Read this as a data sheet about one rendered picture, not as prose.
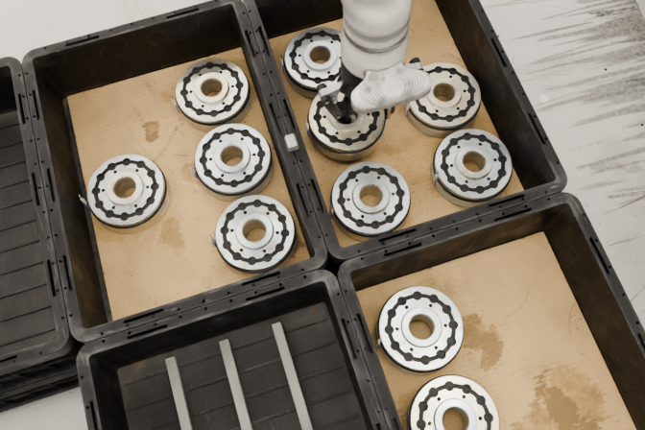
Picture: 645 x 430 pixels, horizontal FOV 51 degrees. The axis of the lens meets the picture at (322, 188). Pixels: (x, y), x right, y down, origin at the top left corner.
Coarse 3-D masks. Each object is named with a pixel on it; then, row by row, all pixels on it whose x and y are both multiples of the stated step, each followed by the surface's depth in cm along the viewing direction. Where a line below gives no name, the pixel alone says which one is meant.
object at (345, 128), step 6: (330, 114) 90; (360, 114) 90; (330, 120) 90; (336, 120) 90; (360, 120) 89; (336, 126) 89; (342, 126) 89; (348, 126) 89; (354, 126) 89; (360, 126) 90
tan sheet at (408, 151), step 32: (416, 0) 103; (416, 32) 101; (448, 32) 101; (288, 96) 98; (480, 128) 95; (320, 160) 94; (352, 160) 94; (384, 160) 93; (416, 160) 93; (416, 192) 92; (512, 192) 91; (416, 224) 90
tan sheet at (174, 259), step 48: (240, 48) 101; (96, 96) 98; (144, 96) 98; (96, 144) 95; (144, 144) 95; (192, 144) 95; (192, 192) 92; (288, 192) 92; (144, 240) 90; (192, 240) 90; (144, 288) 87; (192, 288) 87
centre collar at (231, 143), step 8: (224, 144) 91; (232, 144) 91; (240, 144) 91; (216, 152) 90; (248, 152) 90; (216, 160) 90; (248, 160) 90; (224, 168) 89; (232, 168) 89; (240, 168) 89
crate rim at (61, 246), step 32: (224, 0) 92; (96, 32) 90; (128, 32) 90; (32, 64) 89; (256, 64) 88; (32, 96) 87; (288, 160) 83; (64, 224) 81; (64, 256) 80; (320, 256) 78; (64, 288) 78; (224, 288) 77; (256, 288) 77; (128, 320) 76
